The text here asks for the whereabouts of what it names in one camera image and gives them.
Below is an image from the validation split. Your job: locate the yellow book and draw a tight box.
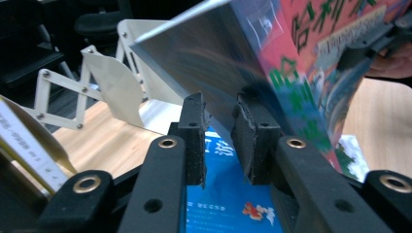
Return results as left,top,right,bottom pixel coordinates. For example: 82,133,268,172
0,94,79,197

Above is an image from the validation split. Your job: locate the red illustrated book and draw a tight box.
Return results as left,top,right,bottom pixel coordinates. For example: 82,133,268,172
130,0,412,175

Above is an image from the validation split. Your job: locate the white expandable bookend rack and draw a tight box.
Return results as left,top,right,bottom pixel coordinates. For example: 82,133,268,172
20,18,186,137

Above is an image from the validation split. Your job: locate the black folding chair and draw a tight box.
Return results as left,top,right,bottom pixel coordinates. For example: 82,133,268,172
0,22,71,95

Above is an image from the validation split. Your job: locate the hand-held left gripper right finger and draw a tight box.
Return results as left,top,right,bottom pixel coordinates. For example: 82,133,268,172
230,93,394,233

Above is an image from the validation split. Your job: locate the blue illustrated book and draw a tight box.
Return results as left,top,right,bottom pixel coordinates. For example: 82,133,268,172
186,125,372,233

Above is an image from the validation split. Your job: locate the dark office chair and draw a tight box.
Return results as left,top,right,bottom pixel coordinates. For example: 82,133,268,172
74,12,131,45

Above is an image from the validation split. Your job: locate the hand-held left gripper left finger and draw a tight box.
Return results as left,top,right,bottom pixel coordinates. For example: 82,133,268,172
118,91,209,233

